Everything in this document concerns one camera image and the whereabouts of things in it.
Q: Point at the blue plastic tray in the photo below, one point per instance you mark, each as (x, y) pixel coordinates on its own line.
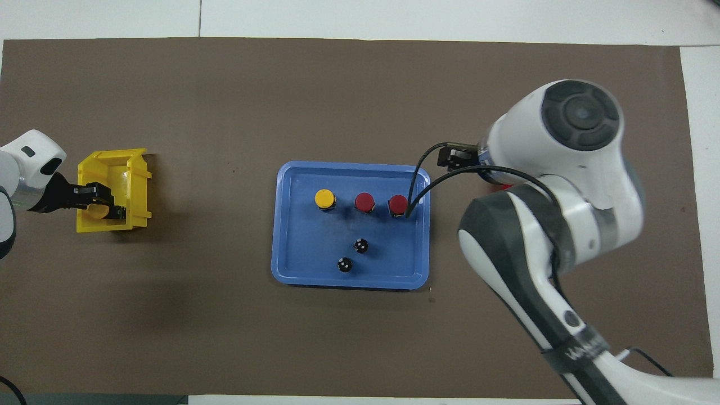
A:
(304, 253)

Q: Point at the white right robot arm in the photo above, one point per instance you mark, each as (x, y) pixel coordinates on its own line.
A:
(579, 169)

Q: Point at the yellow plastic bin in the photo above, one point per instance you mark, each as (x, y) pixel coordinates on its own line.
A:
(138, 191)

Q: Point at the yellow push button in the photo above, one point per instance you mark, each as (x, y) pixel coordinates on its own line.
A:
(99, 211)
(325, 198)

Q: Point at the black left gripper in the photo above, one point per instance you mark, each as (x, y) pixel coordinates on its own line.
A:
(56, 197)

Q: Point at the brown paper mat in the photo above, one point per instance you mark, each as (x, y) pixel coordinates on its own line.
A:
(225, 337)

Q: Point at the red plastic bin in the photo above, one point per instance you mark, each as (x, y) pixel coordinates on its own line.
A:
(502, 187)

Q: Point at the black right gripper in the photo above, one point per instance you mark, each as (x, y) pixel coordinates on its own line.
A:
(458, 160)

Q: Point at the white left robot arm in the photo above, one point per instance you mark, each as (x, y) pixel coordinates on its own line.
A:
(28, 154)

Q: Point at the red push button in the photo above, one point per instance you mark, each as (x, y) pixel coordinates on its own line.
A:
(397, 205)
(364, 202)

